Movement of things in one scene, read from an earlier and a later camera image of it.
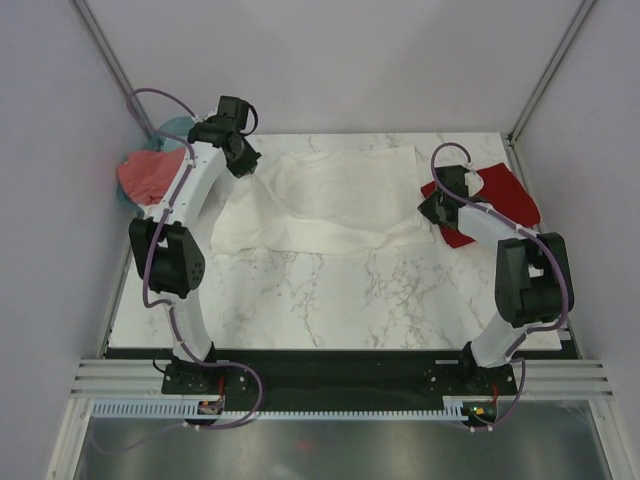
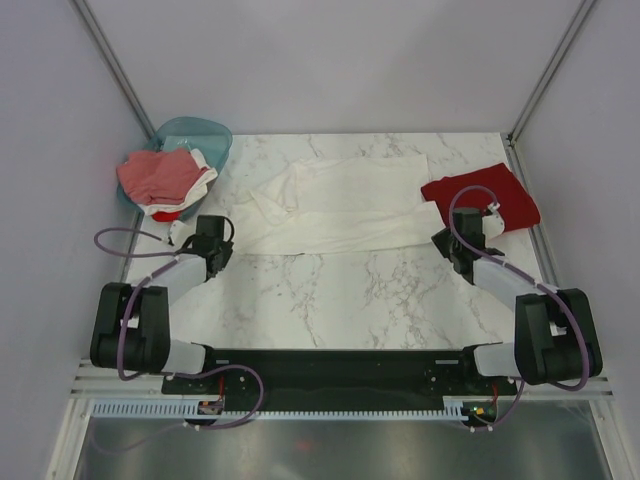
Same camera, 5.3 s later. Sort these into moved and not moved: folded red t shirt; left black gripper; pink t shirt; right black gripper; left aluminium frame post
Moved: left black gripper; right black gripper
Not moved: pink t shirt; left aluminium frame post; folded red t shirt
